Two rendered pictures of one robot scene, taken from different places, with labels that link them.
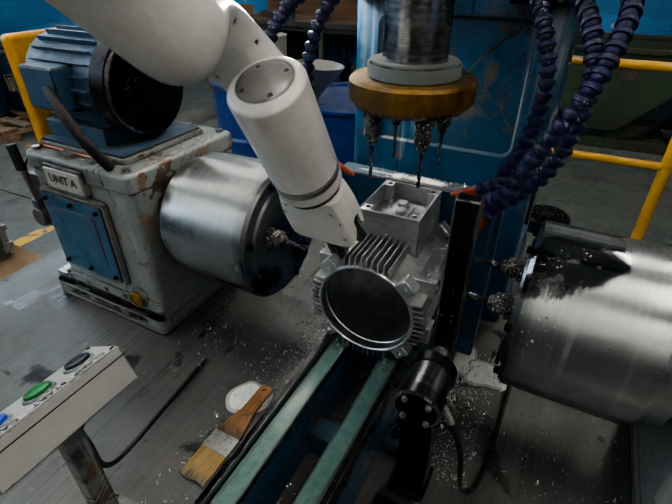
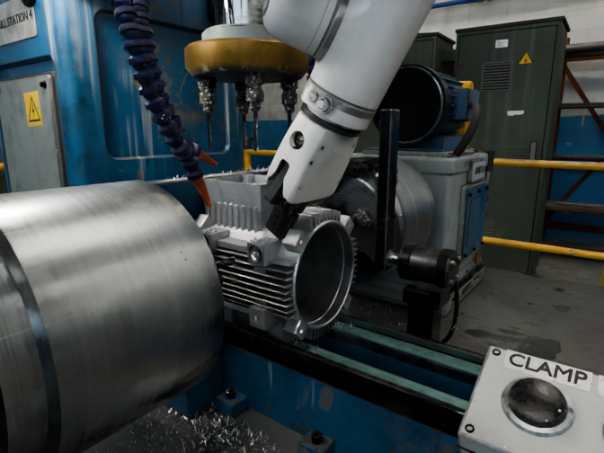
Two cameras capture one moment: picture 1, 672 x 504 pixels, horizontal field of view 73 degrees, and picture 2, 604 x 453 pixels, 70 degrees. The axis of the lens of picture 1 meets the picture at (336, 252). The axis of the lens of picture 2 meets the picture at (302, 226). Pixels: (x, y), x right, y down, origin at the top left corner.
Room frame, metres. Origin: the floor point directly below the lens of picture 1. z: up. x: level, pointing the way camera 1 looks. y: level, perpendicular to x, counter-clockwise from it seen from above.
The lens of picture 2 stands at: (0.48, 0.55, 1.22)
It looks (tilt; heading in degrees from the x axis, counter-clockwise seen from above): 13 degrees down; 279
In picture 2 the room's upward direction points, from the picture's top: straight up
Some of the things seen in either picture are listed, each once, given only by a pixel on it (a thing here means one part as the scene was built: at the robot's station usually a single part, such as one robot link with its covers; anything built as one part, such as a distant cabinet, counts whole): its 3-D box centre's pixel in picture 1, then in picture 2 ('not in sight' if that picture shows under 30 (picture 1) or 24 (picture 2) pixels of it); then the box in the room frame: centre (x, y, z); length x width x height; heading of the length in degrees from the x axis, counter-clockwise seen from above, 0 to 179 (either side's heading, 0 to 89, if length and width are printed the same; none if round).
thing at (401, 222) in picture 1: (400, 218); (253, 201); (0.67, -0.11, 1.11); 0.12 x 0.11 x 0.07; 153
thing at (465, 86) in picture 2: not in sight; (439, 154); (0.31, -0.64, 1.16); 0.33 x 0.26 x 0.42; 62
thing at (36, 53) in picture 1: (96, 142); not in sight; (0.90, 0.49, 1.16); 0.33 x 0.26 x 0.42; 62
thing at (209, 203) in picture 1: (223, 216); (21, 329); (0.80, 0.22, 1.04); 0.37 x 0.25 x 0.25; 62
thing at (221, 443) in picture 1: (233, 429); not in sight; (0.48, 0.17, 0.80); 0.21 x 0.05 x 0.01; 152
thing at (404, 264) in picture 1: (387, 276); (273, 262); (0.63, -0.09, 1.01); 0.20 x 0.19 x 0.19; 153
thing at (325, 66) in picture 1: (319, 89); not in sight; (2.28, 0.08, 0.93); 0.25 x 0.24 x 0.25; 154
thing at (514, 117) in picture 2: not in sight; (499, 159); (-0.53, -3.17, 0.98); 0.72 x 0.49 x 1.96; 154
